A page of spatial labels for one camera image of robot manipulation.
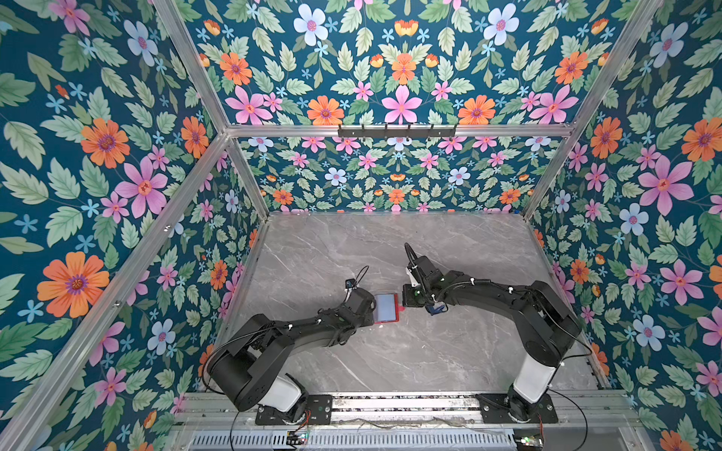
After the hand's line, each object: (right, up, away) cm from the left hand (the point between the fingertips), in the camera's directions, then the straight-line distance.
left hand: (372, 310), depth 91 cm
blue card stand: (+20, -1, 0) cm, 20 cm away
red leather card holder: (+5, +1, 0) cm, 5 cm away
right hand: (+12, +5, 0) cm, 13 cm away
